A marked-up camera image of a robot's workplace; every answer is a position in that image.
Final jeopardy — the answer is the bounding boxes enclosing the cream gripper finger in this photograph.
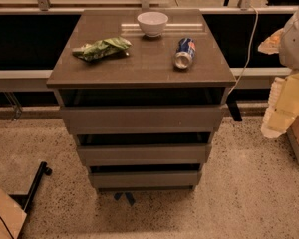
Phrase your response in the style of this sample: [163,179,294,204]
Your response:
[258,29,284,55]
[261,73,299,138]

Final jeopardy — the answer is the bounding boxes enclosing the grey top drawer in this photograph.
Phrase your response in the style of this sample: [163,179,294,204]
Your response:
[60,107,223,134]

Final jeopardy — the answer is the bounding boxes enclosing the grey drawer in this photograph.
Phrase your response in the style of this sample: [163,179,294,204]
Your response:
[89,171,202,189]
[60,107,223,134]
[77,144,211,166]

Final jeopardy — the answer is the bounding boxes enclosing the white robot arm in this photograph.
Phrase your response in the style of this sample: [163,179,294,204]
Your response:
[258,8,299,138]

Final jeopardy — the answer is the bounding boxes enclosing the grey drawer cabinet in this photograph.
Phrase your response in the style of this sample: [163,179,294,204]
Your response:
[47,9,235,192]

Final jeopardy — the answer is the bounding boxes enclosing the grey middle drawer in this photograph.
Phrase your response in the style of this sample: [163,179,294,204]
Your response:
[77,144,211,166]

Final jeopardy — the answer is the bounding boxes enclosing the grey bottom drawer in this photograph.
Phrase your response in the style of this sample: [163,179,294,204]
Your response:
[89,171,202,189]

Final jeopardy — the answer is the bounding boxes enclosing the blue soda can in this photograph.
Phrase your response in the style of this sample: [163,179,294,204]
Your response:
[174,38,195,70]

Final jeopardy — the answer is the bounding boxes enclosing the white bowl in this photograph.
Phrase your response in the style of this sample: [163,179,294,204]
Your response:
[137,12,168,37]

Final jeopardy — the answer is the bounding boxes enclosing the green chip bag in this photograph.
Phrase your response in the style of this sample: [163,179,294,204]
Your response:
[72,37,132,62]

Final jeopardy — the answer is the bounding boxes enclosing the black wheeled stand leg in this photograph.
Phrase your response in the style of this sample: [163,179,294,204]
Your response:
[10,161,52,213]

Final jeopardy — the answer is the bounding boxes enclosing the brown cardboard box left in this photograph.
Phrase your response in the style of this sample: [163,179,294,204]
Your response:
[0,188,27,239]

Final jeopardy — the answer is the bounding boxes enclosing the white cable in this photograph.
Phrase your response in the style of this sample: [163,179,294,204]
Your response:
[226,5,259,98]

